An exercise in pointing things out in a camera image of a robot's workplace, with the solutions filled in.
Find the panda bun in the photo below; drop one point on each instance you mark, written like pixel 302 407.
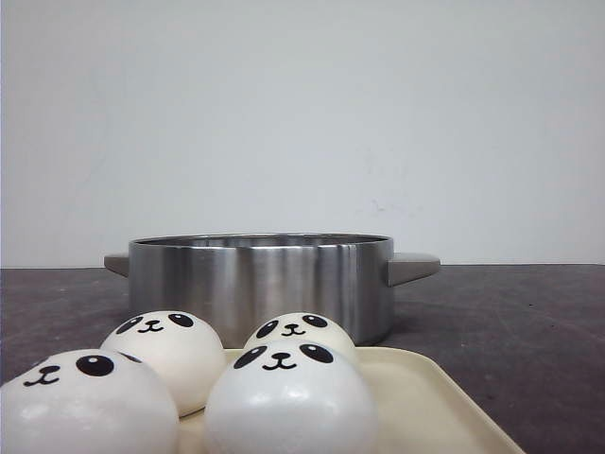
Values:
pixel 88 401
pixel 305 326
pixel 184 350
pixel 290 396

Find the stainless steel steamer pot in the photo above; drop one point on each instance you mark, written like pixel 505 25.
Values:
pixel 235 282

